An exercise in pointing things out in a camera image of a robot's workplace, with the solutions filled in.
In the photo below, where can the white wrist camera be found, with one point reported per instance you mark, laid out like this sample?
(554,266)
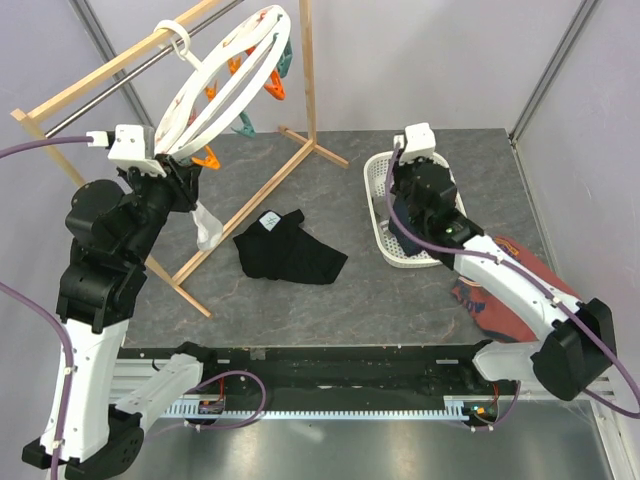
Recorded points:
(416,141)
(129,146)

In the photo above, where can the wooden drying rack frame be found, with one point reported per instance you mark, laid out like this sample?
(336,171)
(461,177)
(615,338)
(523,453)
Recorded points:
(31,124)

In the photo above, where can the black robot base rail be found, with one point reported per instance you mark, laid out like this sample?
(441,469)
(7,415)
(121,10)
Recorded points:
(340,378)

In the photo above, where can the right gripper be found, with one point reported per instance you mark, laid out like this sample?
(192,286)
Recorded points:
(414,164)

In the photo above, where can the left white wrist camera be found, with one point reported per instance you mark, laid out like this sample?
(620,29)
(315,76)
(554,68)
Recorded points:
(129,146)

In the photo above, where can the metal rack rod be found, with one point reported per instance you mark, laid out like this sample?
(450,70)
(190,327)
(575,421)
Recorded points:
(123,80)

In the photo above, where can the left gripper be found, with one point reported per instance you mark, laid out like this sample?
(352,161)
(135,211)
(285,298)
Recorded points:
(183,175)

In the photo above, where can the white round clip hanger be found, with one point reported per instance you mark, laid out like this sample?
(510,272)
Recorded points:
(247,61)

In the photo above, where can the black folded garment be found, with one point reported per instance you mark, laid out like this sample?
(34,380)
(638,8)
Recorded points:
(276,247)

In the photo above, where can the dark navy sock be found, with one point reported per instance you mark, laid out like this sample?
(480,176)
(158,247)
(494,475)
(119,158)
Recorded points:
(409,247)

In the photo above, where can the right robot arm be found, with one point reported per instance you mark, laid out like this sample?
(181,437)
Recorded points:
(574,340)

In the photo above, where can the red printed t-shirt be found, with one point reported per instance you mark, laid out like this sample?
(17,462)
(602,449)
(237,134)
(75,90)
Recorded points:
(491,316)

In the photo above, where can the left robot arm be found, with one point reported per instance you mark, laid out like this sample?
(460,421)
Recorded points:
(88,436)

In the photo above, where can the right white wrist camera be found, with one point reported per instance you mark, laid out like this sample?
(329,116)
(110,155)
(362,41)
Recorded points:
(416,141)

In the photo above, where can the white perforated laundry basket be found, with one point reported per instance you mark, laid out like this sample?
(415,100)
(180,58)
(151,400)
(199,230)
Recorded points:
(375,171)

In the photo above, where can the white slotted cable duct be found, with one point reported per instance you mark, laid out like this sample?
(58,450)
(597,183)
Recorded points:
(195,409)

